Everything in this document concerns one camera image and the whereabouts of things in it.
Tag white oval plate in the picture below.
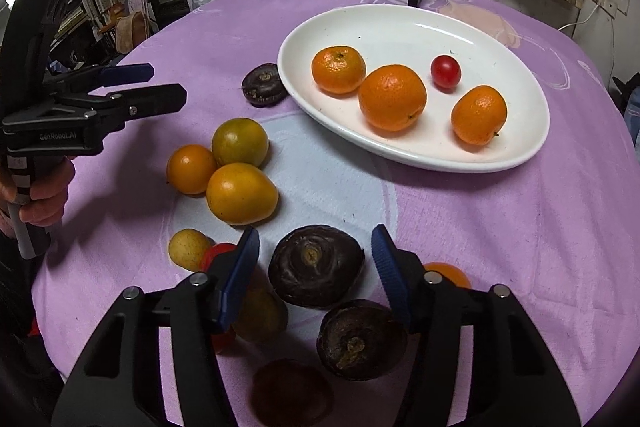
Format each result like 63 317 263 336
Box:
277 4 551 174

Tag small yellow fruit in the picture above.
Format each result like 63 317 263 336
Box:
168 229 214 272

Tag small orange fruit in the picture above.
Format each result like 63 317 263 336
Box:
423 261 472 291

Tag purple printed tablecloth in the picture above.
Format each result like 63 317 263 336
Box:
31 0 632 427

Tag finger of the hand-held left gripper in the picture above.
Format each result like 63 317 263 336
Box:
60 83 188 120
47 63 154 91

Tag large yellow-orange citrus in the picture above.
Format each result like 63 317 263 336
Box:
206 162 279 227

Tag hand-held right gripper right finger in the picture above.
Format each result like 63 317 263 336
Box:
371 224 583 427

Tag small dark water chestnut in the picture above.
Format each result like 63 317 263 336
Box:
241 63 289 108

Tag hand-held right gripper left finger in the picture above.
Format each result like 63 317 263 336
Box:
50 227 261 427

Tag greenish orange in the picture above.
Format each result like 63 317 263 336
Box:
211 117 270 168

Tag large dark water chestnut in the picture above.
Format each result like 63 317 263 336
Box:
268 225 365 310

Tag small smooth orange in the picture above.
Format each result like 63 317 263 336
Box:
166 144 218 196

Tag large orange mandarin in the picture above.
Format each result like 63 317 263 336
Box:
358 64 428 132

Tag yellow-brown fruit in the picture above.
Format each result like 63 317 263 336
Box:
234 279 289 343

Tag person's left hand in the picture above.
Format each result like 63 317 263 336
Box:
0 154 76 239

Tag white power cable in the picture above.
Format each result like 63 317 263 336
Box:
556 1 602 34

